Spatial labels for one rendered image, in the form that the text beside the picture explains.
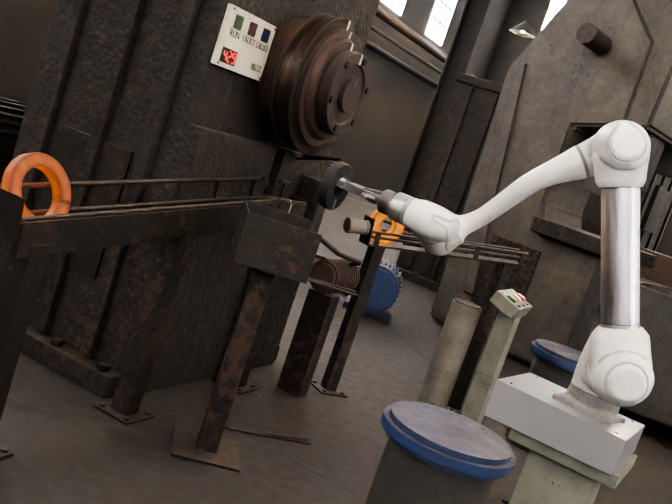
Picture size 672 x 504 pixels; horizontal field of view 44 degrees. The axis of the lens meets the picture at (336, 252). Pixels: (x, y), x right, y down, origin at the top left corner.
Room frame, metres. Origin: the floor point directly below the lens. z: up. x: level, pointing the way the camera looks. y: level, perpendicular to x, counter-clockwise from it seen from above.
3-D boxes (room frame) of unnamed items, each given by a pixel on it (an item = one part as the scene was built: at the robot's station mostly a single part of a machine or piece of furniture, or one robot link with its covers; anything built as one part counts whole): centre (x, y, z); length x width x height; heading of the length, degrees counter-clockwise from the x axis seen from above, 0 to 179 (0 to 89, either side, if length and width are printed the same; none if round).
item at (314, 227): (3.12, 0.15, 0.68); 0.11 x 0.08 x 0.24; 66
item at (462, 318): (3.25, -0.55, 0.26); 0.12 x 0.12 x 0.52
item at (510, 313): (3.22, -0.72, 0.31); 0.24 x 0.16 x 0.62; 156
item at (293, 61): (2.90, 0.23, 1.11); 0.47 x 0.06 x 0.47; 156
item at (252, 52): (2.63, 0.47, 1.15); 0.26 x 0.02 x 0.18; 156
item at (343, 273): (3.15, -0.02, 0.27); 0.22 x 0.13 x 0.53; 156
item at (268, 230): (2.31, 0.17, 0.36); 0.26 x 0.20 x 0.72; 11
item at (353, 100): (2.86, 0.14, 1.11); 0.28 x 0.06 x 0.28; 156
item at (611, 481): (2.44, -0.86, 0.33); 0.32 x 0.32 x 0.04; 63
